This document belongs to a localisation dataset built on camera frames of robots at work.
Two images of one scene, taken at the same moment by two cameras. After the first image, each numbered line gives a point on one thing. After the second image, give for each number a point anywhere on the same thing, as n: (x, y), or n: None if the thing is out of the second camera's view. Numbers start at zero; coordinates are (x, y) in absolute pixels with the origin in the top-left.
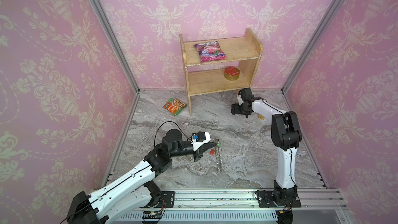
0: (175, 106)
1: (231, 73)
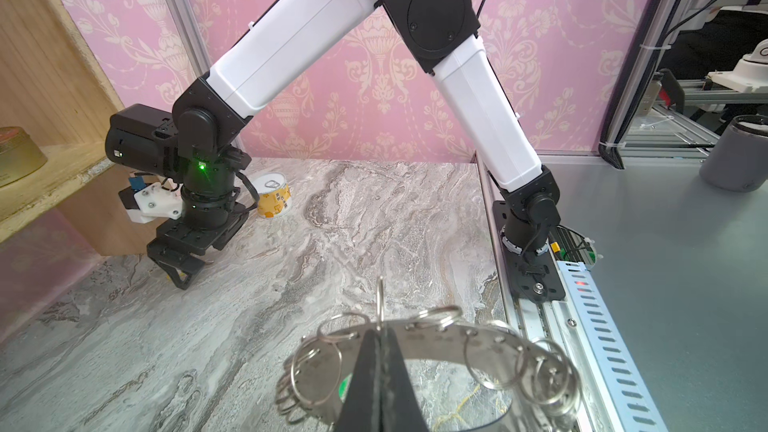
0: None
1: (19, 155)
